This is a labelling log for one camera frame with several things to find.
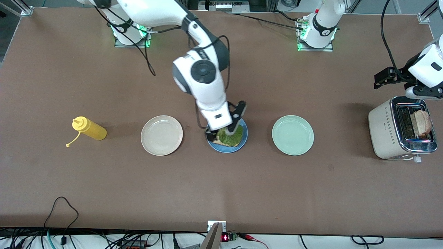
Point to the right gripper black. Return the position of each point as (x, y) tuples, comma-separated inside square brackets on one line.
[(210, 136)]

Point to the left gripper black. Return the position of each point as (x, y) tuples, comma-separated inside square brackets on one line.
[(405, 72)]

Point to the toasted bread slice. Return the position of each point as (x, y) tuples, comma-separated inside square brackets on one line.
[(423, 123), (216, 141)]

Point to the green lettuce leaf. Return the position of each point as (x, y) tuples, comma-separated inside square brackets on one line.
[(232, 137)]

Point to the yellow mustard squeeze bottle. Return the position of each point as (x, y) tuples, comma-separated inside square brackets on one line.
[(91, 129)]

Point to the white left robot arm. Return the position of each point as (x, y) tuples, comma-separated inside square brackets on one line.
[(322, 24)]

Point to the blue round plate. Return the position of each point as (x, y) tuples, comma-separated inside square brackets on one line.
[(225, 149)]

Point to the beige round plate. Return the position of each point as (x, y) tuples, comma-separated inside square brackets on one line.
[(161, 135)]

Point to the light green round plate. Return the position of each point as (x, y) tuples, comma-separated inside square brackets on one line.
[(292, 135)]

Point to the cream chrome toaster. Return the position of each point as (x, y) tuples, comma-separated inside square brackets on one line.
[(384, 131)]

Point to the white power strip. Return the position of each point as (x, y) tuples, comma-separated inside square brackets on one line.
[(226, 6)]

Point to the red display electronics module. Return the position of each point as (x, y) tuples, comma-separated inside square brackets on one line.
[(225, 238)]

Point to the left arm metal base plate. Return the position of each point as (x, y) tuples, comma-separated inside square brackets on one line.
[(330, 48)]

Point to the aluminium frame corner profile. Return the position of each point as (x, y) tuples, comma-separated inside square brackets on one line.
[(427, 14), (26, 10)]

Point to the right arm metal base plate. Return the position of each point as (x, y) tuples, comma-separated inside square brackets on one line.
[(149, 39)]

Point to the white camera mounting bracket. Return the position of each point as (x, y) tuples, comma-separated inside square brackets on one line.
[(211, 224)]

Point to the grey metal camera bar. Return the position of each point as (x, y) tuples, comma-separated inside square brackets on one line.
[(211, 240)]

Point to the black power strip red switch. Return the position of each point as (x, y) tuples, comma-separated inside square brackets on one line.
[(131, 246)]

